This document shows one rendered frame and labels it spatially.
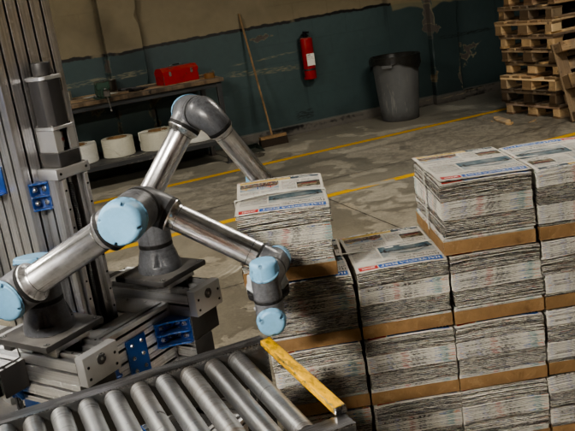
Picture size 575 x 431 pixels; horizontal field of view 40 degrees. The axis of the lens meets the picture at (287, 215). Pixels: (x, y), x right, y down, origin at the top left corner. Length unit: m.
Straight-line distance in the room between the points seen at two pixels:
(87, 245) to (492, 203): 1.19
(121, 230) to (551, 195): 1.28
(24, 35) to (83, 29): 6.22
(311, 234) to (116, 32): 6.59
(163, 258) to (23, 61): 0.77
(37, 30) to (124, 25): 6.19
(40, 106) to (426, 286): 1.30
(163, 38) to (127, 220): 7.02
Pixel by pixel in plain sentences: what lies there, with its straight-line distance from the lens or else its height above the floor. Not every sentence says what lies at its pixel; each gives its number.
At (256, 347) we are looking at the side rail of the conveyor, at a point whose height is 0.79.
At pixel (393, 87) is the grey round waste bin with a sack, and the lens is 9.43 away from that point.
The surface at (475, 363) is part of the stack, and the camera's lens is 2.65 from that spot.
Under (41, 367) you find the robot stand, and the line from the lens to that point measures 2.51.
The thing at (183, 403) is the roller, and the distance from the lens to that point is 1.91.
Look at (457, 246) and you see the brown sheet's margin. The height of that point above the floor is 0.86.
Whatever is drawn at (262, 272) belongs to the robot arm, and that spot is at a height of 1.01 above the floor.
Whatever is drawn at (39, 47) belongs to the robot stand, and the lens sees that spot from 2.63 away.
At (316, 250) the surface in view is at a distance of 2.40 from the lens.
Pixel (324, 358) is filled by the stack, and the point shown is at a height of 0.56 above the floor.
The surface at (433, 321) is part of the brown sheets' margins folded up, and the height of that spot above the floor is 0.63.
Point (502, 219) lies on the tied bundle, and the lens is 2.50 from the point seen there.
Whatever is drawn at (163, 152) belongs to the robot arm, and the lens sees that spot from 2.86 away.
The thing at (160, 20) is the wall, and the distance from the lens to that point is 8.99.
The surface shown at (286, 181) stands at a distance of 2.63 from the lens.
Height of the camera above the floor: 1.68
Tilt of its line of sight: 16 degrees down
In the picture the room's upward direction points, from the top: 8 degrees counter-clockwise
